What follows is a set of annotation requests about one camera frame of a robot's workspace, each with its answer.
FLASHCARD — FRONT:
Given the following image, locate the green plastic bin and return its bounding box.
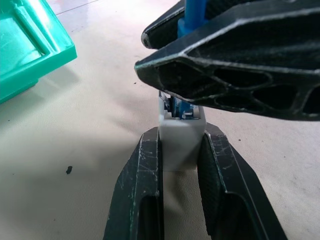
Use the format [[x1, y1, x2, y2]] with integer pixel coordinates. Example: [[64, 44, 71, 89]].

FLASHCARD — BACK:
[[0, 0, 78, 105]]

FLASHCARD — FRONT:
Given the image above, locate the white cable coupler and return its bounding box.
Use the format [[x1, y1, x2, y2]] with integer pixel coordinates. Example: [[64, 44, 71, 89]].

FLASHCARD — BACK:
[[158, 90, 207, 172]]

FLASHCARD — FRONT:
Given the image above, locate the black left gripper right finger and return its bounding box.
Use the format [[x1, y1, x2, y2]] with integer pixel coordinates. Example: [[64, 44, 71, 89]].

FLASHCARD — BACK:
[[196, 123, 289, 240]]

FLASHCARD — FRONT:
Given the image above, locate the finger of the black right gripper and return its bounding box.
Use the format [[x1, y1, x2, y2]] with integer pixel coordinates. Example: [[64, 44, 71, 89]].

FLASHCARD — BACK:
[[134, 6, 320, 123], [140, 0, 320, 51]]

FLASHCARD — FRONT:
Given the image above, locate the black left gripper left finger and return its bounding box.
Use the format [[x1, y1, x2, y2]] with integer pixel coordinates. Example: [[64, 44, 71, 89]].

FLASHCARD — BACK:
[[102, 126, 165, 240]]

